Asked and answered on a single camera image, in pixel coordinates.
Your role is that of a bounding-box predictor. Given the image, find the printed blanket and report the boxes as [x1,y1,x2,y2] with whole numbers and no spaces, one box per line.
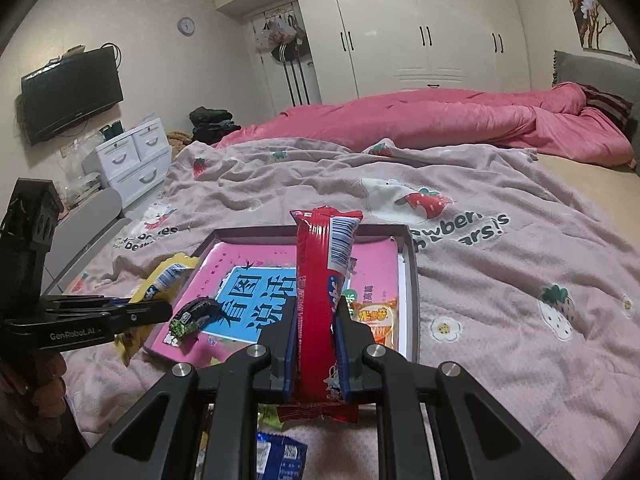
[45,137,636,480]

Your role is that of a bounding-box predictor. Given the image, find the blue snack packet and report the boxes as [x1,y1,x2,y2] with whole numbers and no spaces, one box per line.
[255,430,308,480]

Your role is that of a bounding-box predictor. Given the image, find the grey shallow box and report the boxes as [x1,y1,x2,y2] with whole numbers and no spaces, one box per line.
[142,226,421,368]

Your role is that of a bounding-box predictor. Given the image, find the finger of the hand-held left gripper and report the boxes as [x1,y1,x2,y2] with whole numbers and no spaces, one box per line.
[42,295,133,312]
[100,301,174,337]

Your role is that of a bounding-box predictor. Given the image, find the black television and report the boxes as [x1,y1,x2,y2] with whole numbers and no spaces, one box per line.
[20,47,125,147]

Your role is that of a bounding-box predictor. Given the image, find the hanging bags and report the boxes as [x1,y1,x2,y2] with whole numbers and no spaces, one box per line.
[255,12,311,63]

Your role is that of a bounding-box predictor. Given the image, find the pink duvet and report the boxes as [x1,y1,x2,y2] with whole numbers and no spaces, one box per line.
[212,81,638,168]

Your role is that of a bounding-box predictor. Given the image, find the red snack packet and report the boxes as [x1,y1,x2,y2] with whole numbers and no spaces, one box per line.
[276,205,363,423]

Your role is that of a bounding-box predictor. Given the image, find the black green snack packet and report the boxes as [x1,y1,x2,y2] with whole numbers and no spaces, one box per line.
[170,297,223,343]

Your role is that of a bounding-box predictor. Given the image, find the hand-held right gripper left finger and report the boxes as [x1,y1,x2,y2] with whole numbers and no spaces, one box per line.
[62,310,303,480]

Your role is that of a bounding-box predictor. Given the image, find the striped pillow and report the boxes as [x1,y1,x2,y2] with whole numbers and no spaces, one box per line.
[580,85,636,133]

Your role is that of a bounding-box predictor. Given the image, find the white wardrobe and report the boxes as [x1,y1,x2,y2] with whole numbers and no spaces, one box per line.
[212,0,531,116]

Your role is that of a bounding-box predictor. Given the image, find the beige bed sheet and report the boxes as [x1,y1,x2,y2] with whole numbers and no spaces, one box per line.
[535,152,640,241]

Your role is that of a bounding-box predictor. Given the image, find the person's left hand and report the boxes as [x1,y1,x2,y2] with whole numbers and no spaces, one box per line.
[29,352,68,411]

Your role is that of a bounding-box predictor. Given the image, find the dark clothes pile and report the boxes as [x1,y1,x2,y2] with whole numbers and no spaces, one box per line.
[189,106,243,145]

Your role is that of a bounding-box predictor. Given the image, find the white drawer cabinet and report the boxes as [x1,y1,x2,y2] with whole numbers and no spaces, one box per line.
[82,117,173,208]

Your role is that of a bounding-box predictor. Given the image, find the yellow snack packet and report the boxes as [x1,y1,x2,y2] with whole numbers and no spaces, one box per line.
[114,255,201,366]

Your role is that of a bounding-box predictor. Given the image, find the pink book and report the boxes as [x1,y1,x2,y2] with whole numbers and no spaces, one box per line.
[150,240,401,361]

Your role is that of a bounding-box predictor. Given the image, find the wall poster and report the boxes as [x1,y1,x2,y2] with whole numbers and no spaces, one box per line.
[555,0,636,58]

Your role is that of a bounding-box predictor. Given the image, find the grey headboard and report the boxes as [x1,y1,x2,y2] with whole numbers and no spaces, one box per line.
[552,50,640,128]

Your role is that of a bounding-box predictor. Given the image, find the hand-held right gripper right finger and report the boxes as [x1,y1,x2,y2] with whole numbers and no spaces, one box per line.
[332,297,576,480]

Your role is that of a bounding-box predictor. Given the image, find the orange snack packet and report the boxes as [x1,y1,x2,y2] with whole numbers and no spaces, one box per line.
[345,285,401,353]

